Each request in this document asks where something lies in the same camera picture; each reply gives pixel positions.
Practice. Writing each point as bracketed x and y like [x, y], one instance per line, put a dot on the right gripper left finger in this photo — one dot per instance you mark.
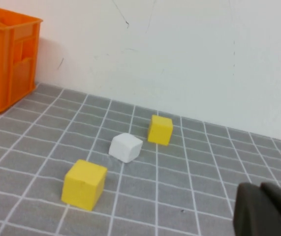
[251, 216]

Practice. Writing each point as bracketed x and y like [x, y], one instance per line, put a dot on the orange plastic cutlery crate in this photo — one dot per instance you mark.
[5, 73]

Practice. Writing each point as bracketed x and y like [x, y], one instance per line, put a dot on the grey checked tablecloth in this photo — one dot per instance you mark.
[204, 172]

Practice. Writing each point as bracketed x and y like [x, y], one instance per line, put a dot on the yellow cube block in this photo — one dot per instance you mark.
[83, 186]
[160, 130]

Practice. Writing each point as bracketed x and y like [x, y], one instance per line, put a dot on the white cube block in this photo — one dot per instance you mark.
[125, 147]

